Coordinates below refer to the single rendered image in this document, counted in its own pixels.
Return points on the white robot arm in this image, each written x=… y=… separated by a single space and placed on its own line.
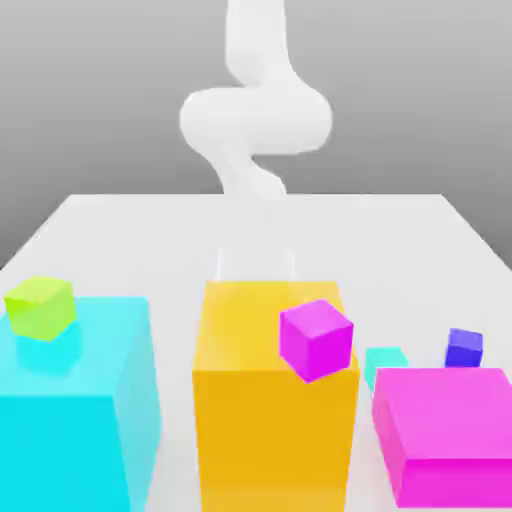
x=256 y=120

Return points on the small magenta cube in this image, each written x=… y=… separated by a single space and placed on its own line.
x=316 y=340

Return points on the small turquoise cube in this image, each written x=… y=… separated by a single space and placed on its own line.
x=384 y=356

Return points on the small lime green cube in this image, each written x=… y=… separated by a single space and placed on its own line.
x=40 y=308

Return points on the small blue cube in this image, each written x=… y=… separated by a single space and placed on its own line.
x=464 y=348

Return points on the large orange box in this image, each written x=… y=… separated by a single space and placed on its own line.
x=272 y=432

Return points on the large magenta box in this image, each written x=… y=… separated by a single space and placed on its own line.
x=448 y=420

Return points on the large cyan box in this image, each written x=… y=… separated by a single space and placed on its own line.
x=64 y=420

